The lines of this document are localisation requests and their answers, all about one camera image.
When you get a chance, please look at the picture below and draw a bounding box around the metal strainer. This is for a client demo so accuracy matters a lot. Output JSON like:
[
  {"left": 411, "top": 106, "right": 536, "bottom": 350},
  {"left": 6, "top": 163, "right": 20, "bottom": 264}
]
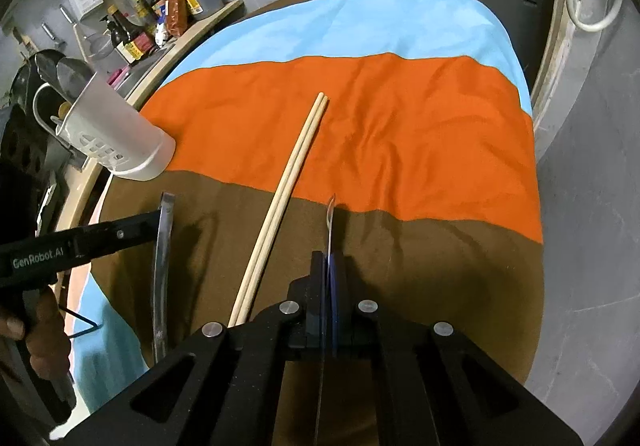
[{"left": 87, "top": 33, "right": 119, "bottom": 62}]

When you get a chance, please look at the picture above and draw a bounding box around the blue white packet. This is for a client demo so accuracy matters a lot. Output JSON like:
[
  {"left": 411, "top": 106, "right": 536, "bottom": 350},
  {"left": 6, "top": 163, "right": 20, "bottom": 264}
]
[{"left": 154, "top": 6, "right": 169, "bottom": 47}]

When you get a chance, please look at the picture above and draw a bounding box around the white plastic utensil holder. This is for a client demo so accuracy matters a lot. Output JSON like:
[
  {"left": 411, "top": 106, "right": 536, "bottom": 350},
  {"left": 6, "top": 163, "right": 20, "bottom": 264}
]
[{"left": 32, "top": 72, "right": 177, "bottom": 181}]

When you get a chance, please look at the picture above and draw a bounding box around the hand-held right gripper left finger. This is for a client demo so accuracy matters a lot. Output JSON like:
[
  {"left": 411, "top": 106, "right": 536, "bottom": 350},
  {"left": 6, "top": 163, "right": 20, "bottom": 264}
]
[{"left": 62, "top": 251, "right": 328, "bottom": 446}]

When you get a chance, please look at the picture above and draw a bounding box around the large dark sauce bottle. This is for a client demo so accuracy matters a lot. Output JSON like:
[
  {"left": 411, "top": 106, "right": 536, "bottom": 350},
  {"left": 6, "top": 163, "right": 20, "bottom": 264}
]
[{"left": 106, "top": 6, "right": 151, "bottom": 65}]

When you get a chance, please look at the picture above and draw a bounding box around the metal fork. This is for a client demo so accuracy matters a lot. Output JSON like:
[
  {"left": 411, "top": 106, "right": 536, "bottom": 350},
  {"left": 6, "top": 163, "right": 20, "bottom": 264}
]
[
  {"left": 314, "top": 195, "right": 337, "bottom": 446},
  {"left": 151, "top": 192, "right": 177, "bottom": 363}
]

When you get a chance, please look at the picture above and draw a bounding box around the person's left hand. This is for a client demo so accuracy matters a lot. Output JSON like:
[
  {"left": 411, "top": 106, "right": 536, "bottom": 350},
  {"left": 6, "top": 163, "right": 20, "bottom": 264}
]
[{"left": 0, "top": 288, "right": 72, "bottom": 382}]

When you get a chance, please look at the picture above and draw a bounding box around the striped tablecloth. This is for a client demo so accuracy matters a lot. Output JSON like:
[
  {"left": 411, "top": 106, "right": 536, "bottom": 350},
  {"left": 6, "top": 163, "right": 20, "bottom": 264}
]
[{"left": 67, "top": 0, "right": 546, "bottom": 446}]

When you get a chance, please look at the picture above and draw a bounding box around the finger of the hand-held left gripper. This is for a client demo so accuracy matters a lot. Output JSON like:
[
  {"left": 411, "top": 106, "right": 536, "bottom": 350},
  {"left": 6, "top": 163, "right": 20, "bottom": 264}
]
[{"left": 67, "top": 209, "right": 170, "bottom": 265}]

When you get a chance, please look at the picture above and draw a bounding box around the black wire loop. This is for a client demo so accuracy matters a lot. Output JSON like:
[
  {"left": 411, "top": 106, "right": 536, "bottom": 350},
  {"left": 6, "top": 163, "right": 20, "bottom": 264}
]
[{"left": 59, "top": 307, "right": 99, "bottom": 339}]

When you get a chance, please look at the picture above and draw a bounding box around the red snack packet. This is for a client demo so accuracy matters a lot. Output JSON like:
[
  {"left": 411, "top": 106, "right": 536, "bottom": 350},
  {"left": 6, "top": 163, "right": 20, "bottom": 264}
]
[{"left": 165, "top": 0, "right": 191, "bottom": 36}]

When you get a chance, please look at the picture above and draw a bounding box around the dark perforated object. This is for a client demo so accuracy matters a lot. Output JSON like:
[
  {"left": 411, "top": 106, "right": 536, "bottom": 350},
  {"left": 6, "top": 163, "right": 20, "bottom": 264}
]
[{"left": 0, "top": 76, "right": 68, "bottom": 227}]

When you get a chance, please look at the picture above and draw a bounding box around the wooden door frame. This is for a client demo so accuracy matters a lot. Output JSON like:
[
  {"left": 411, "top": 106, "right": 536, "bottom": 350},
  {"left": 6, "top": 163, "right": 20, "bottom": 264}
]
[{"left": 530, "top": 0, "right": 574, "bottom": 117}]

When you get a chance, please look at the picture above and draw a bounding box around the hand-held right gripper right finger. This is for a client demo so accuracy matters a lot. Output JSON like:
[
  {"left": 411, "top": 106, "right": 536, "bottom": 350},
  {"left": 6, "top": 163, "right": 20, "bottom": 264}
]
[{"left": 330, "top": 253, "right": 586, "bottom": 446}]

